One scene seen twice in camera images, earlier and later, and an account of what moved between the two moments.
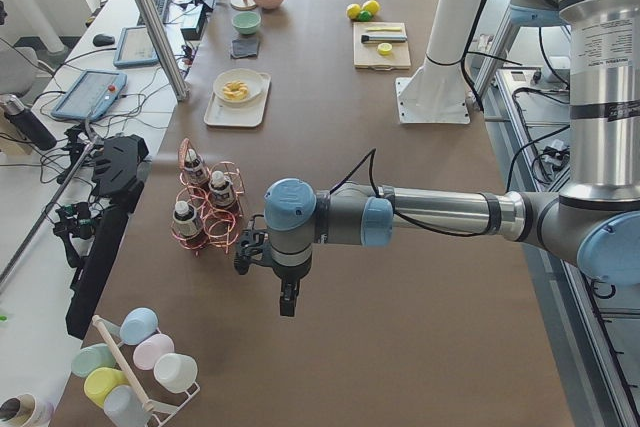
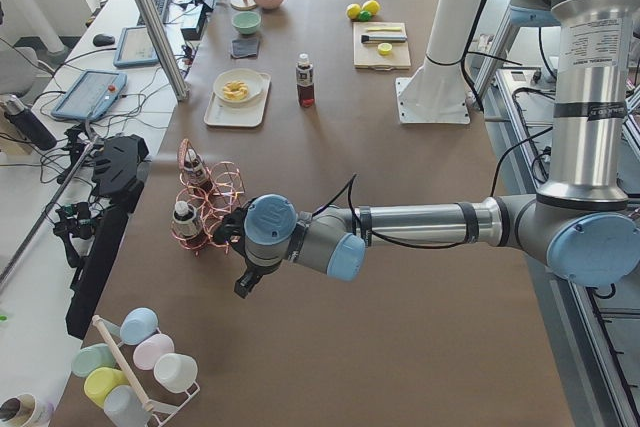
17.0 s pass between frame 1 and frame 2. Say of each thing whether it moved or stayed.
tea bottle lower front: stayed
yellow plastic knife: stayed
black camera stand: stayed
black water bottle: stayed
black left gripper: moved
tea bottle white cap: moved
